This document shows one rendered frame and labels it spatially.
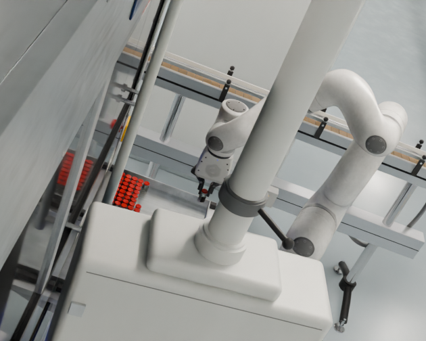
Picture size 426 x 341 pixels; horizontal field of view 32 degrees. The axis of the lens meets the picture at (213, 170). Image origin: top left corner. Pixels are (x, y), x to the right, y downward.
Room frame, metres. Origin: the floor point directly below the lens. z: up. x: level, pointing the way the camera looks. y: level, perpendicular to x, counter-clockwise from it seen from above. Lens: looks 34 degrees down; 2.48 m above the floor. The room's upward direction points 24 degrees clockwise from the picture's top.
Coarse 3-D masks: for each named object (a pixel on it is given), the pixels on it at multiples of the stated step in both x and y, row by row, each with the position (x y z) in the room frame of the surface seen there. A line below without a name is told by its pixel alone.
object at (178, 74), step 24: (144, 72) 2.86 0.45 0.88; (168, 72) 2.87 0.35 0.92; (192, 72) 2.91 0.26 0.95; (216, 72) 2.98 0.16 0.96; (192, 96) 2.89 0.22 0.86; (216, 96) 2.90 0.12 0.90; (240, 96) 2.93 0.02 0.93; (264, 96) 2.94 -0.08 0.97; (312, 120) 2.99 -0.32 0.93; (336, 120) 3.04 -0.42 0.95; (312, 144) 2.94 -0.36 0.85; (336, 144) 2.95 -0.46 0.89; (384, 168) 2.98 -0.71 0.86; (408, 168) 2.99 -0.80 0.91
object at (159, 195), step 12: (144, 180) 2.12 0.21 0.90; (156, 192) 2.10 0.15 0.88; (168, 192) 2.13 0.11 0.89; (180, 192) 2.13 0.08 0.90; (144, 204) 2.01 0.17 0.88; (156, 204) 2.04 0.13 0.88; (168, 204) 2.07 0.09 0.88; (180, 204) 2.09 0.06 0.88; (192, 204) 2.12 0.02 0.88; (204, 204) 2.14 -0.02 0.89; (192, 216) 2.06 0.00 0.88; (204, 216) 2.09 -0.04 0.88
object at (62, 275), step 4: (76, 240) 1.71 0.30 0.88; (72, 248) 1.67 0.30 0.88; (72, 252) 1.66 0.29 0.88; (68, 256) 1.63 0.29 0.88; (68, 260) 1.62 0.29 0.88; (64, 264) 1.60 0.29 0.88; (68, 264) 1.61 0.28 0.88; (64, 268) 1.58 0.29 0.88; (60, 272) 1.56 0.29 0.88; (64, 272) 1.57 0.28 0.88; (60, 276) 1.55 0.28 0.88; (64, 276) 1.55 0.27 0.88; (60, 280) 1.51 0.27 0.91; (56, 284) 1.51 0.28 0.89
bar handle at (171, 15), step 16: (176, 0) 1.38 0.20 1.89; (176, 16) 1.39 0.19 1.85; (160, 32) 1.39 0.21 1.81; (160, 48) 1.38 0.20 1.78; (160, 64) 1.39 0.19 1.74; (144, 80) 1.39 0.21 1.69; (144, 96) 1.38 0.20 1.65; (128, 128) 1.39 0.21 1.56; (128, 144) 1.38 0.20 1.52; (112, 176) 1.39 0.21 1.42; (112, 192) 1.39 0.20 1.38
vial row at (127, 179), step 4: (128, 176) 2.06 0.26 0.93; (124, 180) 2.03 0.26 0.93; (128, 180) 2.04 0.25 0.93; (124, 184) 2.01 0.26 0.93; (128, 184) 2.04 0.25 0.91; (120, 188) 1.99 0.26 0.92; (124, 188) 1.99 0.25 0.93; (120, 192) 1.97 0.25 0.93; (124, 192) 1.97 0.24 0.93; (120, 196) 1.94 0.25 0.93; (116, 200) 1.92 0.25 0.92; (120, 200) 1.92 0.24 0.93; (116, 204) 1.90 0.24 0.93; (120, 204) 1.93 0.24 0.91
